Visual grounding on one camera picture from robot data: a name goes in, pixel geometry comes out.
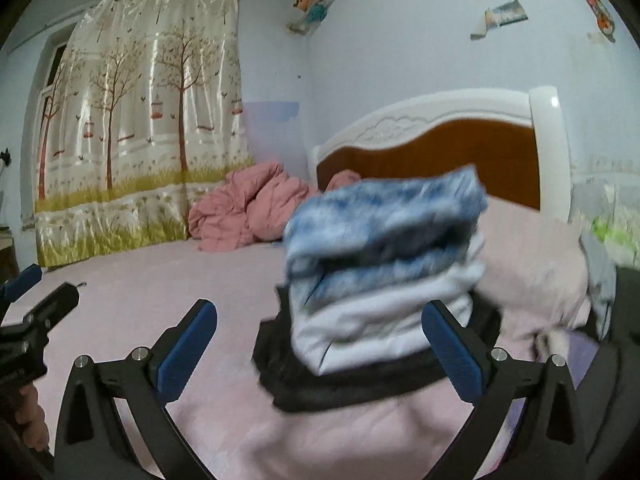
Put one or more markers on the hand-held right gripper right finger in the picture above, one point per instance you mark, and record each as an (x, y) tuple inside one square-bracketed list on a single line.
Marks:
[(452, 355)]

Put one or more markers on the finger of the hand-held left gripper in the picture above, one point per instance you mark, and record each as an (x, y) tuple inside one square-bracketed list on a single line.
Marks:
[(55, 307), (22, 282)]

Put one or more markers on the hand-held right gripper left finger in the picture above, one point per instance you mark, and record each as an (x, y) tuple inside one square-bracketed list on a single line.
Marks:
[(187, 355)]

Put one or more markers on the blue plaid shirt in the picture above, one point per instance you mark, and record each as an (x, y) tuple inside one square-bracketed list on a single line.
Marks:
[(380, 220)]

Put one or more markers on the person's left hand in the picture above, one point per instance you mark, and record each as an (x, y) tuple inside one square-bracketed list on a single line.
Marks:
[(32, 420)]

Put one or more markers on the pink bed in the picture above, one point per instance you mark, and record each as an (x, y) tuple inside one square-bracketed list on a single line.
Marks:
[(150, 280)]

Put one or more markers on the white folded garment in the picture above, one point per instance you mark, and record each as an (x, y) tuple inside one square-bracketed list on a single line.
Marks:
[(370, 325)]

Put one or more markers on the purple cloth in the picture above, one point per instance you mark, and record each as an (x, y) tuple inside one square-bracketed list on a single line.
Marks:
[(580, 360)]

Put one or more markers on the black folded garment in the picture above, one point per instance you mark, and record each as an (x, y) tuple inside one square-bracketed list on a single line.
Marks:
[(320, 385)]

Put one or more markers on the pink quilt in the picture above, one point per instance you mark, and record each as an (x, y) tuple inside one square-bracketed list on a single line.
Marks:
[(240, 210)]

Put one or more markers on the dark cloth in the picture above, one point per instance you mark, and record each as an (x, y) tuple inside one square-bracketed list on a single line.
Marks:
[(620, 360)]

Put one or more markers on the tree-print curtain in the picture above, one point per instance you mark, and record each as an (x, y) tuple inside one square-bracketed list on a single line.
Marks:
[(150, 135)]

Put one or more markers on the green cloth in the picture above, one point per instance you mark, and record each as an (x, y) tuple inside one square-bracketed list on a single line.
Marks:
[(610, 230)]

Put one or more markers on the white and wood headboard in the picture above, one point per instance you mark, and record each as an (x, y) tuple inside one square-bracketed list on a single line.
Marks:
[(450, 150)]

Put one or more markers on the teal toy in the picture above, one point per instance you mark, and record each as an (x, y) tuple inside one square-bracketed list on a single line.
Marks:
[(317, 12)]

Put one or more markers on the window frame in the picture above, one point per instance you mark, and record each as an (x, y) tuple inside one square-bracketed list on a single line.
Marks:
[(50, 70)]

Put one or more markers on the wall poster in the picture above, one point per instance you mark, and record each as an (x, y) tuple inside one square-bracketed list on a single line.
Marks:
[(505, 15)]

